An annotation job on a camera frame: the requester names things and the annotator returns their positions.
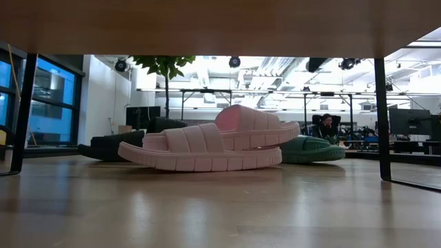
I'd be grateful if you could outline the black metal shelf leg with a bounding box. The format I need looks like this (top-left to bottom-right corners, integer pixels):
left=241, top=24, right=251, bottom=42
left=373, top=57, right=441, bottom=191
left=0, top=52, right=39, bottom=177

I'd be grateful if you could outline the yellow cable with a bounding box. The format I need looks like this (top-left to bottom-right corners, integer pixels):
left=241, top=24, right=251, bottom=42
left=6, top=43, right=22, bottom=103

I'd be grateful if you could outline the wooden shelf board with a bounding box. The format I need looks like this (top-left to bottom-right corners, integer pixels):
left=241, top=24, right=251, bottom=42
left=0, top=0, right=441, bottom=59

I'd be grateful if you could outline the green indoor tree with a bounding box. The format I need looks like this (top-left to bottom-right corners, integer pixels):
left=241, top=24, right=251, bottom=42
left=130, top=54, right=196, bottom=120

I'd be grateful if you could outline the black office desk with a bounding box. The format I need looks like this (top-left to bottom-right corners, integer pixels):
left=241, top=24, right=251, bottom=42
left=392, top=139, right=441, bottom=156

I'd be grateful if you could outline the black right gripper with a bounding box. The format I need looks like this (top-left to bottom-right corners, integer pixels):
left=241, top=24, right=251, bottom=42
left=306, top=57, right=329, bottom=74

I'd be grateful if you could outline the green slide sandal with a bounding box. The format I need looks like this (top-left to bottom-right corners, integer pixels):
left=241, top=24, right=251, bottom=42
left=279, top=134, right=347, bottom=164

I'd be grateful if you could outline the black window frame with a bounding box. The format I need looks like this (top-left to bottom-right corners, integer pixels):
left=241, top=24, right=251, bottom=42
left=0, top=40, right=86, bottom=149

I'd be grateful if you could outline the black slide sandal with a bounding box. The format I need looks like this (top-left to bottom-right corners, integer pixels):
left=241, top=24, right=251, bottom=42
left=77, top=116, right=189, bottom=163

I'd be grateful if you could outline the pink ribbed slide sandal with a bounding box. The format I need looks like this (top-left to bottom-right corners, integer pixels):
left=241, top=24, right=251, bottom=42
left=117, top=122, right=283, bottom=172
left=143, top=104, right=301, bottom=152

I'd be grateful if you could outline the black computer monitor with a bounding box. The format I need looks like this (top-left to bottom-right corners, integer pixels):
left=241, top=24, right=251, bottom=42
left=125, top=105, right=162, bottom=130
left=389, top=108, right=432, bottom=137
left=430, top=114, right=441, bottom=142

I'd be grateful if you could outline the black metal frame stand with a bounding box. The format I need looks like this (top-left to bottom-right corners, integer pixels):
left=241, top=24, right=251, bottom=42
left=302, top=91, right=355, bottom=138
left=180, top=88, right=234, bottom=120

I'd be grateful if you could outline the person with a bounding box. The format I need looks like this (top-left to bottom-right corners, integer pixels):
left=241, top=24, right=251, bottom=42
left=317, top=113, right=340, bottom=139

